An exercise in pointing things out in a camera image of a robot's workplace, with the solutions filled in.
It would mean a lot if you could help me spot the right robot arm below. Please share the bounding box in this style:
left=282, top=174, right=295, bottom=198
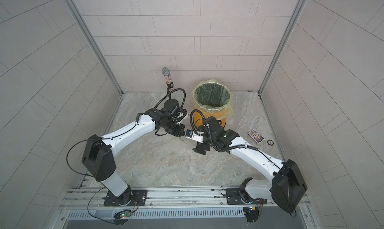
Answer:
left=186, top=109, right=308, bottom=222

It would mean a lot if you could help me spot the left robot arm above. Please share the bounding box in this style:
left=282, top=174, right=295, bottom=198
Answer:
left=82, top=92, right=188, bottom=206

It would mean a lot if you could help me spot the purple patterned card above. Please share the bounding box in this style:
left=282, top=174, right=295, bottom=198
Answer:
left=248, top=129, right=264, bottom=144

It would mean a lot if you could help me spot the orange trash bin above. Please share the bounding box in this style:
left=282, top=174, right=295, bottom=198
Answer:
left=191, top=82, right=232, bottom=130

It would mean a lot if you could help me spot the microphone on black stand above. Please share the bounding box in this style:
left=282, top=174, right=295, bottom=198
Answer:
left=162, top=67, right=174, bottom=94

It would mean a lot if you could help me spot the right circuit board module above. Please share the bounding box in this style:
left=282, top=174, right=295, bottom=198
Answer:
left=243, top=207, right=261, bottom=224

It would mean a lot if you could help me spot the circuit board module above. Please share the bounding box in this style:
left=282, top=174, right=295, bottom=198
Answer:
left=113, top=210, right=132, bottom=226
left=243, top=207, right=261, bottom=224

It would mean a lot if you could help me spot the left circuit board module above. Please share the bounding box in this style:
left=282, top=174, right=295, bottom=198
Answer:
left=113, top=210, right=132, bottom=226

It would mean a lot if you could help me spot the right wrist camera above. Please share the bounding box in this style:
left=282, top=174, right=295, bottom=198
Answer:
left=191, top=130, right=204, bottom=143

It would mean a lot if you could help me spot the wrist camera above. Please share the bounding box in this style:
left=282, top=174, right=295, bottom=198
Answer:
left=170, top=106, right=188, bottom=123
left=191, top=130, right=204, bottom=143

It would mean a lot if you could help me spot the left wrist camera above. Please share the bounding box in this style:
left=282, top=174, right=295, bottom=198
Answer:
left=170, top=106, right=188, bottom=123

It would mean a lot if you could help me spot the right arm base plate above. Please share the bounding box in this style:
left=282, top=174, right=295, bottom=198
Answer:
left=221, top=188, right=267, bottom=206

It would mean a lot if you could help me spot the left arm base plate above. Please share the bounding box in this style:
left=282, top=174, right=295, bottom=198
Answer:
left=103, top=189, right=148, bottom=207

